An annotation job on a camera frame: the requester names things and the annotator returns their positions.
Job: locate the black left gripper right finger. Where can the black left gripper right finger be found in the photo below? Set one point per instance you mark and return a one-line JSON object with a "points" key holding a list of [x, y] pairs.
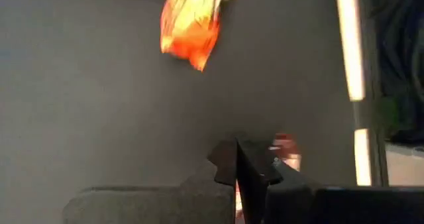
{"points": [[331, 205]]}

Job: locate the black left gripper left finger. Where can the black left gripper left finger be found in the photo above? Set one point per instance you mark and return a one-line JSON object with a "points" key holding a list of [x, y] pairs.
{"points": [[165, 204]]}

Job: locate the orange peanut butter cup packet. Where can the orange peanut butter cup packet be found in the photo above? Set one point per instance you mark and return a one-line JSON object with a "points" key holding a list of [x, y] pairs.
{"points": [[192, 28]]}

